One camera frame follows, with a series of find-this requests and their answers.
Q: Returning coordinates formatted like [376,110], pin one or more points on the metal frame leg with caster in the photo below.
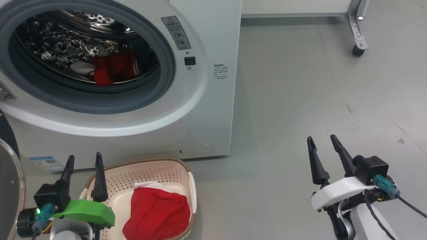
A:
[358,30]

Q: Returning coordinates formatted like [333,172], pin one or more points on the round dark washing machine door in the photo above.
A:
[10,186]

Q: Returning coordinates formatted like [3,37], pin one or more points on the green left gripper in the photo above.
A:
[86,211]

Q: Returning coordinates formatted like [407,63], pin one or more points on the red garment with white stripes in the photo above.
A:
[110,68]

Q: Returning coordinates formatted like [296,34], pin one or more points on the red garment with white label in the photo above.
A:
[156,213]

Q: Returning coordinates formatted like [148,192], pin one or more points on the cream perforated laundry basket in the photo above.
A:
[150,171]

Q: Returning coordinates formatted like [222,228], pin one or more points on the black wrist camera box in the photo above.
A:
[50,195]
[372,168]

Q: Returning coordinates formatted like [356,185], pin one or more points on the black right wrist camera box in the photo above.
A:
[372,168]

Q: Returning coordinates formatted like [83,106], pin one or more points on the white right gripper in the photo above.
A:
[337,191]

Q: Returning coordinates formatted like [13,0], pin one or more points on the white washing machine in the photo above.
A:
[206,110]

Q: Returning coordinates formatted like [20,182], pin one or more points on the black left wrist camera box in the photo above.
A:
[50,195]

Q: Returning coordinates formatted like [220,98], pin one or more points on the blue white energy label sticker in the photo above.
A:
[46,163]

